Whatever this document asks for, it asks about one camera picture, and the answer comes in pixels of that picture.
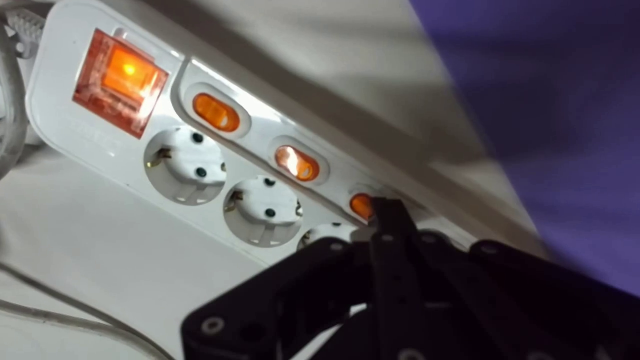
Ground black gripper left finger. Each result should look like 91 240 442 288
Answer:
177 196 395 360

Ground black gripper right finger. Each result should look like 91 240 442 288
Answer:
391 196 640 360

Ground white power strip orange switches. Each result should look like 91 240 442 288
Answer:
24 0 555 270

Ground purple cloth mat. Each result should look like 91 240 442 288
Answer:
407 0 640 301

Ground thin white cable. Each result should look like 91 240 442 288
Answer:
0 260 176 360

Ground thick white power cord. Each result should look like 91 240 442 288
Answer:
0 8 41 180

